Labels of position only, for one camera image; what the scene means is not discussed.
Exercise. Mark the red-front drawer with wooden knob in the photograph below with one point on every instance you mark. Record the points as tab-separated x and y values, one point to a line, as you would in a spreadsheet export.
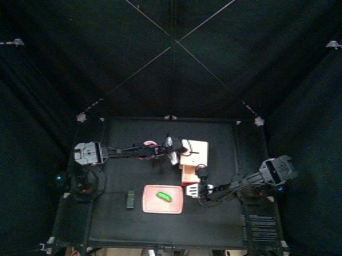
188	175

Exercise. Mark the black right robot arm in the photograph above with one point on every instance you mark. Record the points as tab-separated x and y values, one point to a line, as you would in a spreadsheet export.
248	181

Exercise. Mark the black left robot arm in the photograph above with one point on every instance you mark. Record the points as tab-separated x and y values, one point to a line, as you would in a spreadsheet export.
124	152

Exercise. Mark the red plastic cup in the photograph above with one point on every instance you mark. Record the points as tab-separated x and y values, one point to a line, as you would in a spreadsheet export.
149	143

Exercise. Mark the green toy vegetable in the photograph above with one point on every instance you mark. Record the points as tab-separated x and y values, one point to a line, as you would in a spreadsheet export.
163	196

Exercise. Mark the pink rectangular tray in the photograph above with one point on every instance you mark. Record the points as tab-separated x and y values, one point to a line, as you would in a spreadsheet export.
153	205

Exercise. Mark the dark green block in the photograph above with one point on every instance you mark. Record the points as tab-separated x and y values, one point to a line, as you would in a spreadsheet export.
129	199

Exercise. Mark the white-text warning label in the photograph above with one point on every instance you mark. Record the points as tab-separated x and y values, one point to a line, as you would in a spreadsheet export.
261	228

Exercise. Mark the white right wrist camera plate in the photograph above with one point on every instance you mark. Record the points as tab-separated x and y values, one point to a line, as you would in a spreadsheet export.
191	190

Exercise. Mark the white wrist camera plate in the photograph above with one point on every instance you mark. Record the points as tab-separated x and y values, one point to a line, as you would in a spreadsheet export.
173	160
191	190

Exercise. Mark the white left wrist camera plate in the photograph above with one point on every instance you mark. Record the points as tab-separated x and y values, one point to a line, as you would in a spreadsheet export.
173	160

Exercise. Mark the grey frame corner clamp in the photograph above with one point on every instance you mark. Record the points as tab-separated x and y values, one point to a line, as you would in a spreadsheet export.
80	116
259	120
16	42
332	44

